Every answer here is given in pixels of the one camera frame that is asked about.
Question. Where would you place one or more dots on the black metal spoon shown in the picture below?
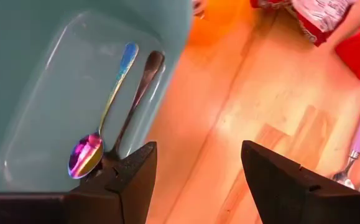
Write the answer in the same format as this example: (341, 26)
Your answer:
(151, 63)

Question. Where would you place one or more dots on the iridescent rainbow spoon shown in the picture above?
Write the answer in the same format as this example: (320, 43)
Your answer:
(84, 158)

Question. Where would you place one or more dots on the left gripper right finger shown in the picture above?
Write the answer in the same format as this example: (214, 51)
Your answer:
(285, 193)

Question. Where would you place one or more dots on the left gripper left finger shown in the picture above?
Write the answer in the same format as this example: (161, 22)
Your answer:
(130, 186)

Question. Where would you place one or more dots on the red ramen packet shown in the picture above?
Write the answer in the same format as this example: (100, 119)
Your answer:
(316, 15)

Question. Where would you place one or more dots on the orange plastic bin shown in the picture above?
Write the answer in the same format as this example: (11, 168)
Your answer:
(220, 21)

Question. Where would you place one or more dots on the green plastic bin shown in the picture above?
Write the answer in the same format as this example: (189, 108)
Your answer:
(27, 77)

